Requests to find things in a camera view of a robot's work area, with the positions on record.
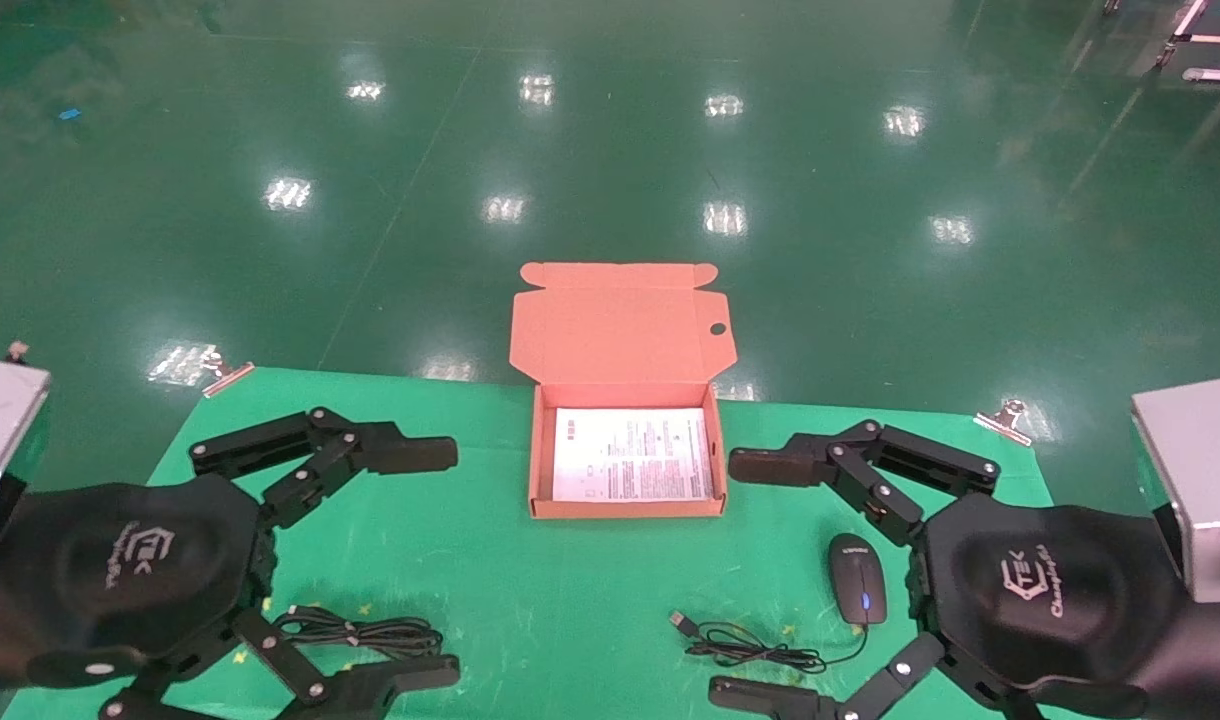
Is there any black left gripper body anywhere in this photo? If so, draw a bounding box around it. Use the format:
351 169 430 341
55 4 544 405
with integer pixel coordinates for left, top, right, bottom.
0 474 277 693

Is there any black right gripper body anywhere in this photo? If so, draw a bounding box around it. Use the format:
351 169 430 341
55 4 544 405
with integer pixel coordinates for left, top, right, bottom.
910 497 1220 720

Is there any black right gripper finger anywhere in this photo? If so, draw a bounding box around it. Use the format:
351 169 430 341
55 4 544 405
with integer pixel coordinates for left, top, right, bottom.
708 631 1033 720
727 419 1001 547

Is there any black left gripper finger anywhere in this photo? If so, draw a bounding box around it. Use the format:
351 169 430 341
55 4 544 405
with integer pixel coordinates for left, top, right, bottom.
189 406 460 532
100 608 462 720

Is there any black data cable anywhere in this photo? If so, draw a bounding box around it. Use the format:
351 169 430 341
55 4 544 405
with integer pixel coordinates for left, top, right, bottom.
268 604 446 661

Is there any black usb cable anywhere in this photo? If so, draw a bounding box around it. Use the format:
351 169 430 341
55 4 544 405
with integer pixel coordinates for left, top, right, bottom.
668 533 889 674

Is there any orange cardboard box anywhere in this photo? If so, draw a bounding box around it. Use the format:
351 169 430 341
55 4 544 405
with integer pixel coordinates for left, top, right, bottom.
509 262 739 519

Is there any silver metal clamp clip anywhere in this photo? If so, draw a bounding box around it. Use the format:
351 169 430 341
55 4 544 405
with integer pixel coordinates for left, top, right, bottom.
201 352 256 399
973 398 1034 447

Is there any green table mat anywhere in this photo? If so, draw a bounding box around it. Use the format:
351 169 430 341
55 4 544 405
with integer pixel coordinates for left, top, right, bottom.
0 366 1071 720

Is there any white printed instruction sheet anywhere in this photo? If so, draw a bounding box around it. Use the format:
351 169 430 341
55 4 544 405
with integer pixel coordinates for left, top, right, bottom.
552 406 716 503

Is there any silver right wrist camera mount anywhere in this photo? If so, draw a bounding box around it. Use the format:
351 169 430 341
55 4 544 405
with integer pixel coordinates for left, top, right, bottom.
1131 377 1220 605

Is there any white metal frame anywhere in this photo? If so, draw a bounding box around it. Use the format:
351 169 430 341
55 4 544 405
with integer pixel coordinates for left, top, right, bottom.
1156 0 1220 84

